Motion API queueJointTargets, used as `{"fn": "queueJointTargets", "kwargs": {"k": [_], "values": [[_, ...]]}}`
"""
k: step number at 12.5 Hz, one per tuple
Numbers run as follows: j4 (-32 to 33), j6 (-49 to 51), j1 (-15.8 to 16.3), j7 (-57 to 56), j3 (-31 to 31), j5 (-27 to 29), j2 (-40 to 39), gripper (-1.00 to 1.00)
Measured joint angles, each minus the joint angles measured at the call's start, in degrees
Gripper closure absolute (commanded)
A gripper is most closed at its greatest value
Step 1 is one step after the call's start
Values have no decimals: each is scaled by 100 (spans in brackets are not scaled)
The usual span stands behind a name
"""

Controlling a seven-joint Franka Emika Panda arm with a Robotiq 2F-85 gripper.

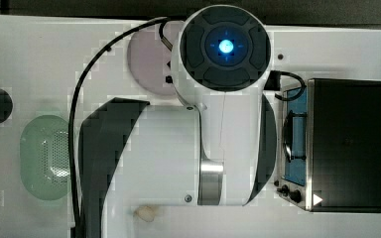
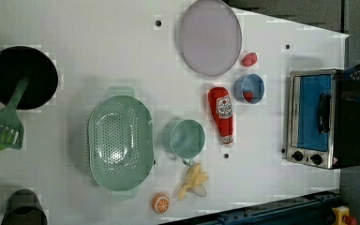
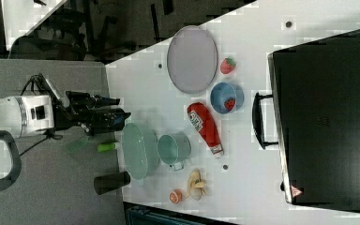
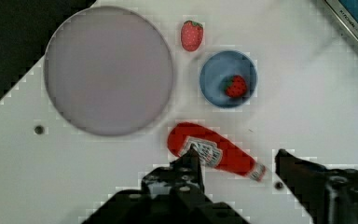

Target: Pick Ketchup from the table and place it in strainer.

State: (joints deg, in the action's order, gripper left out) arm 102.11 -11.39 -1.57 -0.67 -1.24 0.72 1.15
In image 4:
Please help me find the blue bowl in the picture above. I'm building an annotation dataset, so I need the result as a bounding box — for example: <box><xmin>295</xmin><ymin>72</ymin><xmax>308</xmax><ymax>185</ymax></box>
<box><xmin>200</xmin><ymin>50</ymin><xmax>258</xmax><ymax>108</ymax></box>

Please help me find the pink strawberry on table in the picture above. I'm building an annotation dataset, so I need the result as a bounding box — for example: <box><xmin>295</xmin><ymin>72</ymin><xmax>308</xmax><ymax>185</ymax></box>
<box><xmin>181</xmin><ymin>21</ymin><xmax>204</xmax><ymax>52</ymax></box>

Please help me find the red strawberry in bowl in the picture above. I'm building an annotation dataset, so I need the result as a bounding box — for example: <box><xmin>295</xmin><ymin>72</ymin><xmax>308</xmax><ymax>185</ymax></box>
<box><xmin>224</xmin><ymin>75</ymin><xmax>248</xmax><ymax>98</ymax></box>

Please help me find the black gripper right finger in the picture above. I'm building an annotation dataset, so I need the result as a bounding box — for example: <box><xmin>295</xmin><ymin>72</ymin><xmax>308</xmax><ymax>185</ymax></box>
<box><xmin>275</xmin><ymin>149</ymin><xmax>358</xmax><ymax>224</ymax></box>

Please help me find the grey round plate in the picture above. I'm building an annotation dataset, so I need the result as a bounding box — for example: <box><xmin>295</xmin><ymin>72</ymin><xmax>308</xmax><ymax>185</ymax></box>
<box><xmin>44</xmin><ymin>7</ymin><xmax>174</xmax><ymax>136</ymax></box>

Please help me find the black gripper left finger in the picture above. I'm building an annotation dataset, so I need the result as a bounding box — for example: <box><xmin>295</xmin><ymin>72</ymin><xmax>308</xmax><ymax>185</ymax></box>
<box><xmin>83</xmin><ymin>149</ymin><xmax>249</xmax><ymax>224</ymax></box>

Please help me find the red plush ketchup bottle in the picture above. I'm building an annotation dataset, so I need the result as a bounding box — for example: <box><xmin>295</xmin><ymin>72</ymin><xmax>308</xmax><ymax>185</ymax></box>
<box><xmin>167</xmin><ymin>122</ymin><xmax>266</xmax><ymax>181</ymax></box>

